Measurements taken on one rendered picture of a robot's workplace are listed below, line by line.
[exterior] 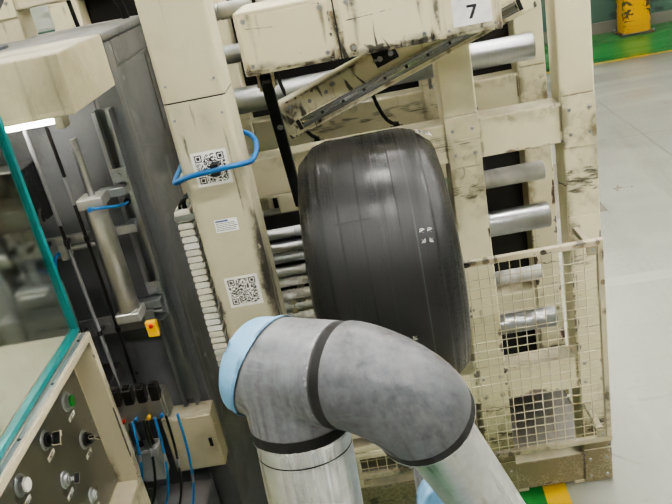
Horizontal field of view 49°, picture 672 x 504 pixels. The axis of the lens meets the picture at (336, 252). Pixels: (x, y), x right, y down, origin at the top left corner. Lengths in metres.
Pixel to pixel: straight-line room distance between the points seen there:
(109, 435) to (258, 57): 0.90
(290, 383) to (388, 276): 0.69
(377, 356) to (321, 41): 1.13
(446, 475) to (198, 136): 0.94
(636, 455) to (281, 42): 1.98
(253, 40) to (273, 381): 1.12
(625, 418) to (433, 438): 2.41
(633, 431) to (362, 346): 2.40
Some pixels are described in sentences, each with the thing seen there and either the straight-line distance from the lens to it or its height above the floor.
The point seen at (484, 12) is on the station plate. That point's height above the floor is 1.68.
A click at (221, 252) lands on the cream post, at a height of 1.32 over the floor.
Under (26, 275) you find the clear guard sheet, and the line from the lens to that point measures 1.45.
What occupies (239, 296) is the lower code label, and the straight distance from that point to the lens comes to 1.68.
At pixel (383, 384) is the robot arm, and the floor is 1.50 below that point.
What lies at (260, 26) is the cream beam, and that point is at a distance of 1.77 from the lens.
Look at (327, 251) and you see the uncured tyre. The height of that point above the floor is 1.35.
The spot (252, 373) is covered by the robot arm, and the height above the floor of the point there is 1.50.
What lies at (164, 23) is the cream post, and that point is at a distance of 1.53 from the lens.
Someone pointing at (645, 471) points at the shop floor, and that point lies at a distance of 2.92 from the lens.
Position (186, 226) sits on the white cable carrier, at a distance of 1.64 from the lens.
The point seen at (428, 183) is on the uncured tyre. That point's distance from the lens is 1.49.
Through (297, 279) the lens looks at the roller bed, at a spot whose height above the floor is 1.04.
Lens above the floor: 1.91
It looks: 23 degrees down
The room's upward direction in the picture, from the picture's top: 11 degrees counter-clockwise
